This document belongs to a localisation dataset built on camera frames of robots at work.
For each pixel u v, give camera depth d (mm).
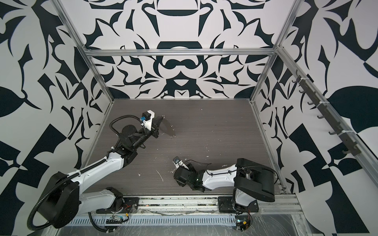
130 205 732
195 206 753
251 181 442
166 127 838
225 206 741
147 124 664
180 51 942
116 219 700
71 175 440
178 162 732
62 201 405
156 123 708
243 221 712
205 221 713
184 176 635
